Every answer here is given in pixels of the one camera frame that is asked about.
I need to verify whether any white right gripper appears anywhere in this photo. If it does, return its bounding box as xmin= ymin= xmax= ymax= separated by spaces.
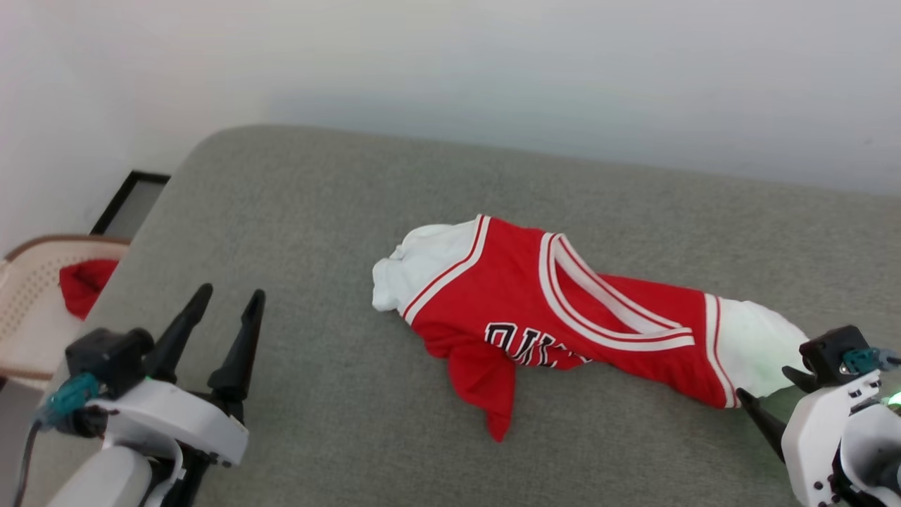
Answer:
xmin=736 ymin=366 xmax=884 ymax=507

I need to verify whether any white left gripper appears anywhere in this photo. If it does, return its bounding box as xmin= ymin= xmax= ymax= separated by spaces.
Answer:
xmin=92 ymin=284 xmax=267 ymax=465

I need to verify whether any red and white basketball jersey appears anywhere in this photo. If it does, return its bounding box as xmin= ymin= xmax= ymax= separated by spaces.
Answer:
xmin=372 ymin=214 xmax=812 ymax=443

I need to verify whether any red garment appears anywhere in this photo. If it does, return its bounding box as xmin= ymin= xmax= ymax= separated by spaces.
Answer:
xmin=58 ymin=259 xmax=120 ymax=321

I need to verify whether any beige perforated laundry basket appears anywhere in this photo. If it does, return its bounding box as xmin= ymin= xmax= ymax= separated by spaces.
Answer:
xmin=0 ymin=234 xmax=132 ymax=389

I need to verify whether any teal right camera connector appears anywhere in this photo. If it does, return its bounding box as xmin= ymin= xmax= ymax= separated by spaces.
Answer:
xmin=841 ymin=349 xmax=901 ymax=375

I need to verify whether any teal camera connector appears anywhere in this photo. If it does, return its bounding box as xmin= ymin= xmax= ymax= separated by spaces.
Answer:
xmin=39 ymin=373 xmax=101 ymax=429
xmin=841 ymin=349 xmax=901 ymax=375

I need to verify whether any teal left camera connector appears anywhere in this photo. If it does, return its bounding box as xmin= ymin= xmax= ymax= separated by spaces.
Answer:
xmin=39 ymin=373 xmax=101 ymax=429

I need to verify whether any black rectangular frame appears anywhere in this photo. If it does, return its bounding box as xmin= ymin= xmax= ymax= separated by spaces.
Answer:
xmin=90 ymin=170 xmax=171 ymax=237

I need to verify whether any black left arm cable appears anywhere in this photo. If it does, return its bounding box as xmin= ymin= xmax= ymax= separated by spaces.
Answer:
xmin=13 ymin=421 xmax=44 ymax=507

